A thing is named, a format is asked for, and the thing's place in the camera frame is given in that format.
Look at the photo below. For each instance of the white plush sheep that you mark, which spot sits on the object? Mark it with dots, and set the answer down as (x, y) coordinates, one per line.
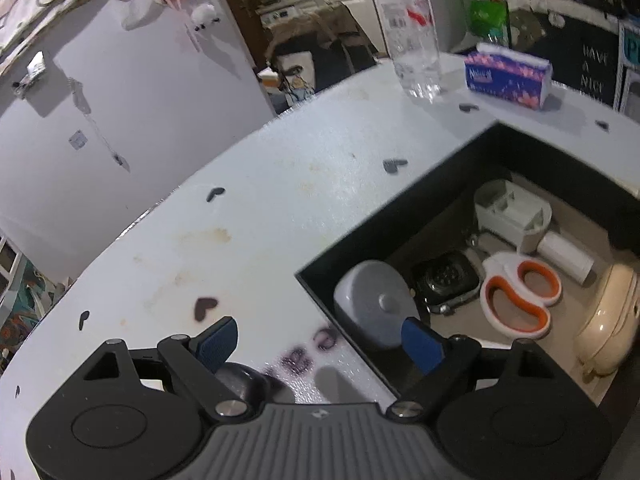
(205, 15)

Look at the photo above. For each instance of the green plastic bag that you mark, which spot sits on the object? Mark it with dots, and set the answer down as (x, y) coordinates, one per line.
(487, 17)

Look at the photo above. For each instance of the painted colourful cabinet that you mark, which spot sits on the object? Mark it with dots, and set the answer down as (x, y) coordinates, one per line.
(20, 310)

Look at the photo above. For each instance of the white rounded square gadget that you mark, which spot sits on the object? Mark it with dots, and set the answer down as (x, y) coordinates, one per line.
(370, 295)

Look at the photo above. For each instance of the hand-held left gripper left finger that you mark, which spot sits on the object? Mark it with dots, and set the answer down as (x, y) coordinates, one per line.
(220, 342)

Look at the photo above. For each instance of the black cardboard box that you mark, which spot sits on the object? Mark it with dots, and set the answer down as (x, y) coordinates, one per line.
(425, 200)

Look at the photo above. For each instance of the white plastic scoop device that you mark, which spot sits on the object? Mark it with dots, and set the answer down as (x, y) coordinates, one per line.
(515, 220)

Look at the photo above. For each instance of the purple floral tissue pack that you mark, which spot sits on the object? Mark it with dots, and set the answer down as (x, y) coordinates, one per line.
(505, 80)

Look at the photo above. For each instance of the white wall-mounted holder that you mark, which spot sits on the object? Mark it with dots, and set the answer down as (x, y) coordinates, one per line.
(32, 72)

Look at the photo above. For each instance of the white kitchen counter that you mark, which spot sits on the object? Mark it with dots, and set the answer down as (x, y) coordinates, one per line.
(310, 0)

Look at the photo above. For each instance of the teal framed sign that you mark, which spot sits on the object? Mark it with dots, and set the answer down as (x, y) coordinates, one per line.
(631, 47)

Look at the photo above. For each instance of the black smartwatch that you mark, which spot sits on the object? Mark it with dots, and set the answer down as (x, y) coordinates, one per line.
(445, 280)

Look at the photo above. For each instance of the clear water bottle red label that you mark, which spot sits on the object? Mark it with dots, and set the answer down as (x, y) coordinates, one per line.
(410, 35)

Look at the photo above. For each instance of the square wall hook pad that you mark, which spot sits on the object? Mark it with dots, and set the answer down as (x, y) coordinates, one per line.
(77, 139)

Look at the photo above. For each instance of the hanging tote bag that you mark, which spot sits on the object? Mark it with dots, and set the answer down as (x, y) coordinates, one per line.
(268, 79)

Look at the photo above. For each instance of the orange and white scissors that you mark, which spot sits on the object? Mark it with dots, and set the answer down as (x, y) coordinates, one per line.
(492, 310)

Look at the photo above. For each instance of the black chalkboard sign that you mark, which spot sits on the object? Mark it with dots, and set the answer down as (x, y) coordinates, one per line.
(590, 50)

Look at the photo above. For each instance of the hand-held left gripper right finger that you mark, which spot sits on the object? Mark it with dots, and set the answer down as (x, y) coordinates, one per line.
(422, 350)

